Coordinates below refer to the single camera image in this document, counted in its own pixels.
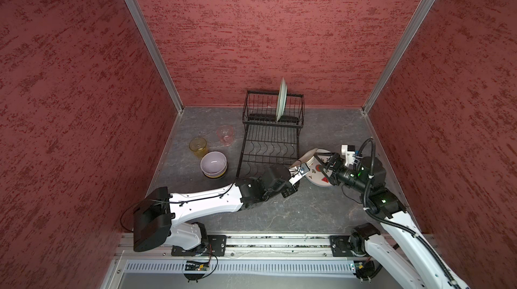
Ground white slotted cable duct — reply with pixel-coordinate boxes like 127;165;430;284
124;259;355;278

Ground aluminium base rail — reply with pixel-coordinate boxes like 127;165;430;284
116;232;437;261

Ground pale green plate right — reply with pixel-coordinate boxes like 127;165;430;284
276;78;288;122

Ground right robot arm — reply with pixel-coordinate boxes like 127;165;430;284
308;152;468;288

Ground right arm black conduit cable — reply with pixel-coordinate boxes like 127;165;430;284
355;137;463;289

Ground yellow bowl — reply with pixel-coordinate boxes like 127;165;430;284
203;170;227;179

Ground corner aluminium profile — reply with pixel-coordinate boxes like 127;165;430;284
362;0;436;116
124;0;184;115

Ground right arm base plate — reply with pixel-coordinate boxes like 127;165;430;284
329;235;366;257

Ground left corner aluminium profile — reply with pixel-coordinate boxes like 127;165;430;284
124;0;184;115

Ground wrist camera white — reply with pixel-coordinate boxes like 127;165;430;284
341;144;356;169
289;163;310;185

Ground right corner aluminium profile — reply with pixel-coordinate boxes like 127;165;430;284
362;0;436;116

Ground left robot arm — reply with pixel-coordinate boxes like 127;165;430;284
119;162;310;254

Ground lavender ceramic bowl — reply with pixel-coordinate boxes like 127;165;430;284
200;152;228;173

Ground black wire dish rack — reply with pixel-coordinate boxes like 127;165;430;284
236;90;304;179

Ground pink glass cup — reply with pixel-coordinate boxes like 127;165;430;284
217;126;234;147

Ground amber glass cup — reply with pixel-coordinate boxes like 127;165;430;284
188;137;209;159

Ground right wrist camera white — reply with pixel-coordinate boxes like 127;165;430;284
341;144;356;169

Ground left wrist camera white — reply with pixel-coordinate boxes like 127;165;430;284
289;163;310;185

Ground white plate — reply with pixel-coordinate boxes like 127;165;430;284
290;148;327;167
305;161;333;187

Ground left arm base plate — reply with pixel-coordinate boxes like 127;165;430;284
171;235;228;257

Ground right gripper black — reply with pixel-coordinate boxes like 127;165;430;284
312;152;370;194

